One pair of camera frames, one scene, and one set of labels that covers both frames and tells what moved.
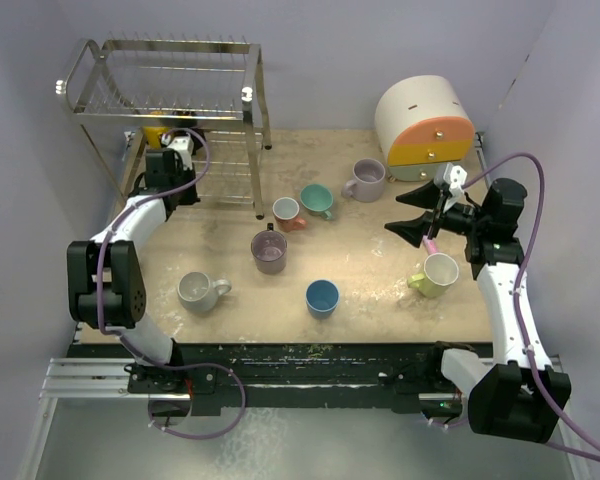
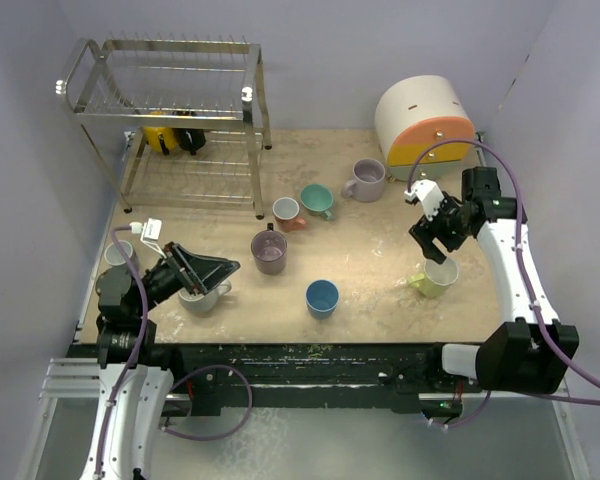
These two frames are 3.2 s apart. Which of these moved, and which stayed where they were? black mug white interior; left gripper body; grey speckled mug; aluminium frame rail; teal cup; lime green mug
Moved: left gripper body; black mug white interior
Stayed: aluminium frame rail; grey speckled mug; lime green mug; teal cup
